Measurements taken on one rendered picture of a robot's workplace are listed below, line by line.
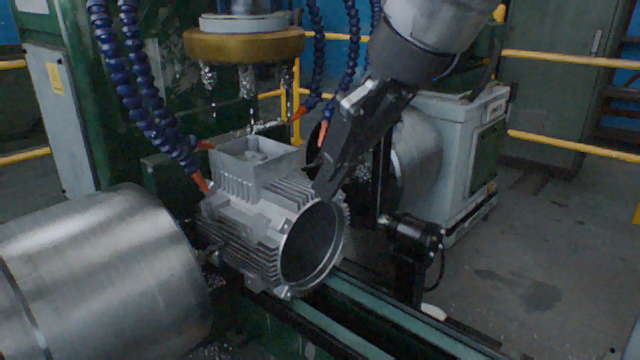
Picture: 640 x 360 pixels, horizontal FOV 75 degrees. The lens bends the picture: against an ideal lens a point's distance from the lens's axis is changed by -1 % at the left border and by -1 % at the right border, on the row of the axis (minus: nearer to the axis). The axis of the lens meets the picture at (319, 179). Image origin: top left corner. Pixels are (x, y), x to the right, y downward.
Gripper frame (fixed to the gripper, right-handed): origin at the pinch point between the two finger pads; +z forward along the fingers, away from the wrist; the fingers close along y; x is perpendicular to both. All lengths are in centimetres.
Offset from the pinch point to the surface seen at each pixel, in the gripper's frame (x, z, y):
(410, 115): -8.9, 9.0, -39.7
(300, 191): -5.3, 11.7, -5.0
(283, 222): -2.5, 12.6, 0.7
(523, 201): 20, 32, -89
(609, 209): 69, 97, -285
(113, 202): -13.6, 9.9, 19.9
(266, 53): -18.6, -4.2, -2.7
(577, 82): -7, 52, -312
